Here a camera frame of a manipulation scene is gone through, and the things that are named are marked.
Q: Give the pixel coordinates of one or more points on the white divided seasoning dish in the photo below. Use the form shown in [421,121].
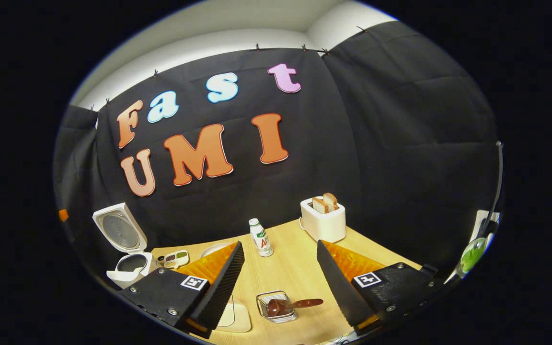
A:
[174,259]

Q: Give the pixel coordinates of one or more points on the toast slice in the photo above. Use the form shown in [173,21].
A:
[319,206]
[331,200]

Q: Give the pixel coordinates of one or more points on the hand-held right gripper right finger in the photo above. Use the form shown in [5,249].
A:
[340,287]

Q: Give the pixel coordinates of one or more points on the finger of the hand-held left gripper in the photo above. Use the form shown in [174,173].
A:
[63,215]

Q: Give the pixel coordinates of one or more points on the cream toaster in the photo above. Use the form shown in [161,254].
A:
[324,225]

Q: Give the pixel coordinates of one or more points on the white panel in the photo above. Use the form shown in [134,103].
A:
[479,220]

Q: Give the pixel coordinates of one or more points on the clear plastic tray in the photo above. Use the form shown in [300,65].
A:
[237,318]

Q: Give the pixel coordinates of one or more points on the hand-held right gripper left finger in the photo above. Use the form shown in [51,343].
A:
[221,292]

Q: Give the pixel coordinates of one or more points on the white rice cooker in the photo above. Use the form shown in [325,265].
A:
[120,230]

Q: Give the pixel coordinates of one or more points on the white round plate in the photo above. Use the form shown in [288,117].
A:
[211,249]

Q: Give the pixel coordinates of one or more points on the white drink bottle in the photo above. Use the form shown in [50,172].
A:
[261,242]

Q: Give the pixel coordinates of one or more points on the brown wooden spoon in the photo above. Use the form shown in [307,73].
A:
[276,307]

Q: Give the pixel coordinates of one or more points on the green round object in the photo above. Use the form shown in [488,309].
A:
[472,255]

